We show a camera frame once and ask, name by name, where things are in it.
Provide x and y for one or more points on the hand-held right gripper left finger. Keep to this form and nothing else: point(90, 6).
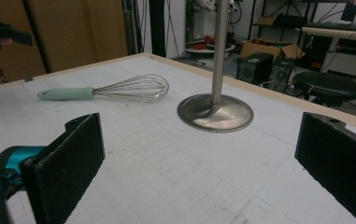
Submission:
point(66, 168)

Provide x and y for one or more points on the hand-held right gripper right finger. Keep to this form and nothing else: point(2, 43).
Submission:
point(337, 158)

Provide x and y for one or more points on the black slanted pole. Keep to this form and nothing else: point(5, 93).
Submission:
point(38, 40)

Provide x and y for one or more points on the brown cardboard panel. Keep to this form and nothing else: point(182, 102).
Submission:
point(79, 34)

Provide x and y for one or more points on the black round stool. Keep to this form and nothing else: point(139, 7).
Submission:
point(326, 86)

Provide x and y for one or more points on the dark computer case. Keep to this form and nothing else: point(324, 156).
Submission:
point(281, 74)

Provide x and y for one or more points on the black computer tower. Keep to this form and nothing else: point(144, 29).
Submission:
point(255, 68)

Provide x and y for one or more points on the long wooden table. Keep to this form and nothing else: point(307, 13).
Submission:
point(337, 33)

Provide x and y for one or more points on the open cardboard box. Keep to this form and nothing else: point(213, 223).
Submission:
point(272, 48)

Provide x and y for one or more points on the metal stand with round base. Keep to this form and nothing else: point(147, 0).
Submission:
point(216, 113)

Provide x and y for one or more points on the black upright column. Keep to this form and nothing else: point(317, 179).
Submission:
point(157, 28)

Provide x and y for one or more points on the round white side table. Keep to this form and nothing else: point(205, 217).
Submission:
point(203, 50)

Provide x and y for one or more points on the red tool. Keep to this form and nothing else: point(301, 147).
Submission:
point(201, 43)

